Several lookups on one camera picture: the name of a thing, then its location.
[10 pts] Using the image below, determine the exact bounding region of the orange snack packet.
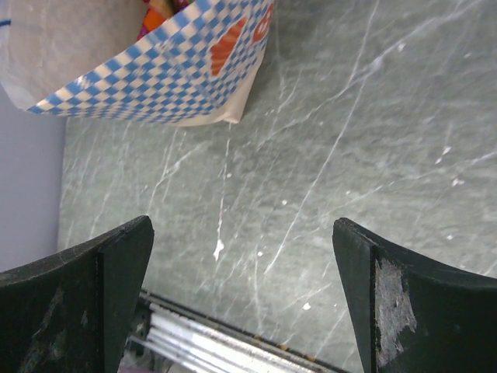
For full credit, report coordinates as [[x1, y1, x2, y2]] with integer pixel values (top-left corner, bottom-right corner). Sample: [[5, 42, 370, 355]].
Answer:
[[137, 0, 194, 40]]

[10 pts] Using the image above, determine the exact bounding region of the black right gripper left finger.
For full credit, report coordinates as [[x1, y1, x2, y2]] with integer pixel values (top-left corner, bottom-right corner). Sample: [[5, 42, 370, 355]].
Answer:
[[1, 215, 155, 372]]

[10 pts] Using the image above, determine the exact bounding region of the checkered blue paper bag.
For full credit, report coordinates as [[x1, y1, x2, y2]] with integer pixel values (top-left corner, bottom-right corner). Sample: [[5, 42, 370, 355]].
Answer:
[[1, 1, 274, 127]]

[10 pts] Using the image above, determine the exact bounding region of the aluminium rail frame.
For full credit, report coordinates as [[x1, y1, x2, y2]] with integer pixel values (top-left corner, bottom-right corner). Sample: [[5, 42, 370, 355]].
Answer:
[[127, 289, 343, 372]]

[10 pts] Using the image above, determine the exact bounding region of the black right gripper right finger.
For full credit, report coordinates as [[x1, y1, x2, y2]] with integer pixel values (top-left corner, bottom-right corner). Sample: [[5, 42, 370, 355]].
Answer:
[[332, 218, 496, 372]]

